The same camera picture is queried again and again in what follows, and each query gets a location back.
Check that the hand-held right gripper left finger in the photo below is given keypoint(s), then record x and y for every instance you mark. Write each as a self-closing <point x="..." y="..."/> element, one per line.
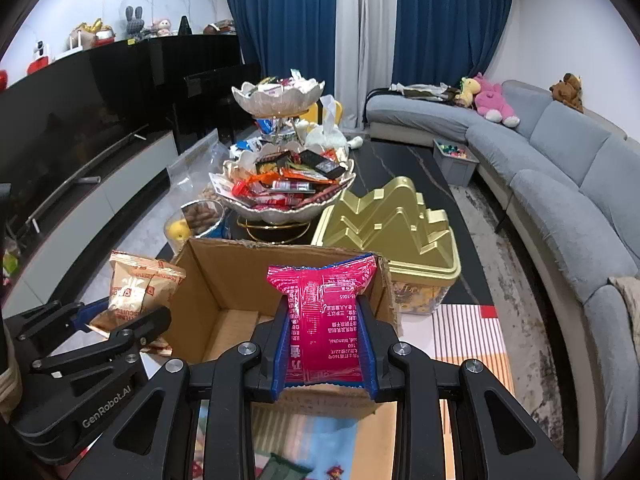
<point x="281" y="360"/>

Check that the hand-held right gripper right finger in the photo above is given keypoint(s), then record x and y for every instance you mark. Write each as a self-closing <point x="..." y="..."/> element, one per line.
<point x="367" y="365"/>

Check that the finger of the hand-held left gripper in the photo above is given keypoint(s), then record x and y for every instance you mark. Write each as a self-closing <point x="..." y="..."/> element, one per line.
<point x="145" y="327"/>
<point x="87" y="312"/>

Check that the orange biscuit packet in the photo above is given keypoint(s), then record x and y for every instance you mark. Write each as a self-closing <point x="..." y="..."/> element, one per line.
<point x="135" y="285"/>

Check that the pink snack packet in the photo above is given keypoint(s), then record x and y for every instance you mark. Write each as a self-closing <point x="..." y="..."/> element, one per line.
<point x="325" y="320"/>

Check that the cardboard box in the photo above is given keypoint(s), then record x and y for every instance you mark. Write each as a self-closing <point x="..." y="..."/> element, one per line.
<point x="220" y="280"/>

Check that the colourful play mat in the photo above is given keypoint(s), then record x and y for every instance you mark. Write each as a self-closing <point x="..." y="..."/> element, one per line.
<point x="450" y="340"/>

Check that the yellow fruit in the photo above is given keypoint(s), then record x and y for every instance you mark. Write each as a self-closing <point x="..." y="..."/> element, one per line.
<point x="178" y="230"/>

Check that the grey television cabinet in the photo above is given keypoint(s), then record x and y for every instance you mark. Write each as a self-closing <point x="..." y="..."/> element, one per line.
<point x="100" y="210"/>

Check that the clear jar of nuts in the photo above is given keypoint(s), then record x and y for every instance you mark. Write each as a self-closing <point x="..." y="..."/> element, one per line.
<point x="202" y="217"/>

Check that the gold bowl stand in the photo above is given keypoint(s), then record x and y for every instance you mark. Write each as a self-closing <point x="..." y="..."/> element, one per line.
<point x="270" y="232"/>

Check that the clear tub with gold lid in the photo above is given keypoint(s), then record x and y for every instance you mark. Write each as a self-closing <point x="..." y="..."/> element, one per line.
<point x="390" y="220"/>

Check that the large white lotus bowl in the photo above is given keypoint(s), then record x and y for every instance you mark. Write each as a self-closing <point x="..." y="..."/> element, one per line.
<point x="280" y="212"/>

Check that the grey patterned rug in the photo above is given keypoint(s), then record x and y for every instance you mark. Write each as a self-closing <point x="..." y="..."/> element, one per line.
<point x="520" y="310"/>

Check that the clear plastic bag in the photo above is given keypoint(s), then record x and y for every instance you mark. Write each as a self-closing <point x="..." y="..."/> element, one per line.
<point x="195" y="170"/>

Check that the black television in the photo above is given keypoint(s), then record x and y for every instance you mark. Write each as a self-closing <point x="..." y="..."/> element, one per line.
<point x="65" y="110"/>

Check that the grey toy bin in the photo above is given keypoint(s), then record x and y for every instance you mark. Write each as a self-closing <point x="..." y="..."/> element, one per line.
<point x="455" y="170"/>

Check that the red ornament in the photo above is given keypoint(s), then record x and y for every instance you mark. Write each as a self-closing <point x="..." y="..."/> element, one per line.
<point x="39" y="65"/>

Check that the grey sofa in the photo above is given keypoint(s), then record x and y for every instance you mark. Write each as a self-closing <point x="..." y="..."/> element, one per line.
<point x="550" y="185"/>

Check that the small white lotus bowl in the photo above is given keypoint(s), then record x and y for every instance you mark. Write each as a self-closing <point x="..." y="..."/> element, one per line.
<point x="277" y="102"/>

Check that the black piano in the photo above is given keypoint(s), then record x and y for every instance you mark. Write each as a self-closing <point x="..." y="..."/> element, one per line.
<point x="200" y="60"/>

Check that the pile of clothes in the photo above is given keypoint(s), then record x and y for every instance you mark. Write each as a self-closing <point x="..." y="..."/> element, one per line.
<point x="417" y="91"/>

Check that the gold ornament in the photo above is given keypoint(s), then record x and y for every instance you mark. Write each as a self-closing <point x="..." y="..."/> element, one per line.
<point x="95" y="30"/>

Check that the grey rabbit plush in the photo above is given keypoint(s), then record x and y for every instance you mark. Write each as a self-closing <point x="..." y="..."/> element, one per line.
<point x="134" y="25"/>

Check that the yellow plush toy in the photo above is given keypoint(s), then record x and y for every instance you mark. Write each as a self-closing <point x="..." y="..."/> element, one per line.
<point x="467" y="91"/>

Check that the pink plush toy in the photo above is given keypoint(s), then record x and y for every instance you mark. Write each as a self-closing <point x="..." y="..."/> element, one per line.
<point x="492" y="100"/>

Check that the pink doll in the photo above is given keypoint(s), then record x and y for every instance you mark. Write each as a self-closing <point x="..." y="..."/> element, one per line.
<point x="162" y="27"/>

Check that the black cone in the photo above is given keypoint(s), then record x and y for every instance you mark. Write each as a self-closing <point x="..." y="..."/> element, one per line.
<point x="185" y="27"/>

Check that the white sheer curtain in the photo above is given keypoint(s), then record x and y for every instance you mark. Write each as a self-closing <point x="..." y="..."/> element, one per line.
<point x="367" y="35"/>

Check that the blue curtain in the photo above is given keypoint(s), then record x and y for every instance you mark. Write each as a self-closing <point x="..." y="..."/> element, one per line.
<point x="280" y="20"/>
<point x="450" y="20"/>

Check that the brown plush toy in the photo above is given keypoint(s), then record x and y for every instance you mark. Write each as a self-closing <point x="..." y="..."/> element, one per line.
<point x="567" y="91"/>

